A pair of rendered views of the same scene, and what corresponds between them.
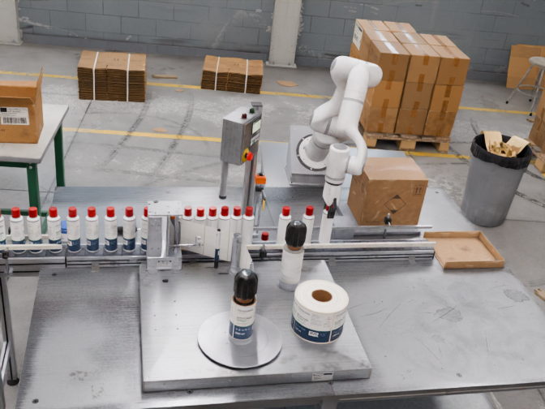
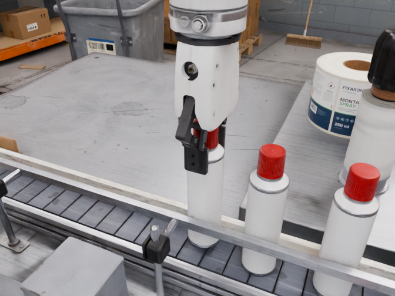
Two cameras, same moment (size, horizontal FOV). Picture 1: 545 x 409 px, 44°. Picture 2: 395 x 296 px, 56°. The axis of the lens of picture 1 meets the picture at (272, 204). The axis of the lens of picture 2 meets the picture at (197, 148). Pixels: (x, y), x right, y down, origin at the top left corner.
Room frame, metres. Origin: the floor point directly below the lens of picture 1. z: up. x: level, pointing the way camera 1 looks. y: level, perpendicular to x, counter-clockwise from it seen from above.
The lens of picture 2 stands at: (2.92, 0.00, 1.33)
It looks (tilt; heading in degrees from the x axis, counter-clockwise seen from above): 32 degrees down; 218
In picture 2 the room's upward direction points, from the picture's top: straight up
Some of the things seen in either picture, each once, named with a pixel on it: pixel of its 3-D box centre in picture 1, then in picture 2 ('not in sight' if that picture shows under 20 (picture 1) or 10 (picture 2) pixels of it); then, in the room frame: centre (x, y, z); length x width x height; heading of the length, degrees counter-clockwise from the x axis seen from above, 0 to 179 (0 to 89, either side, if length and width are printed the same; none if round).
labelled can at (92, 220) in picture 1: (92, 229); not in sight; (2.34, 0.73, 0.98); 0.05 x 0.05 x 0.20
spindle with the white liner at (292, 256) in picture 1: (293, 254); (382, 114); (2.26, -0.11, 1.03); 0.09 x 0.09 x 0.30
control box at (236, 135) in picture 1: (241, 135); not in sight; (2.57, 0.16, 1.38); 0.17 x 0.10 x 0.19; 159
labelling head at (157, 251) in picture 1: (164, 234); not in sight; (2.32, 0.43, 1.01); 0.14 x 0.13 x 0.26; 104
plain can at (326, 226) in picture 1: (327, 222); (204, 184); (2.58, -0.25, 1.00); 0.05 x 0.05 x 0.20
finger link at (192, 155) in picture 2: not in sight; (192, 154); (2.62, -0.24, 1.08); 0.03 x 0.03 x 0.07; 14
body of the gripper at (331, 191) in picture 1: (332, 190); (207, 72); (2.58, -0.25, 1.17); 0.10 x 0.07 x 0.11; 14
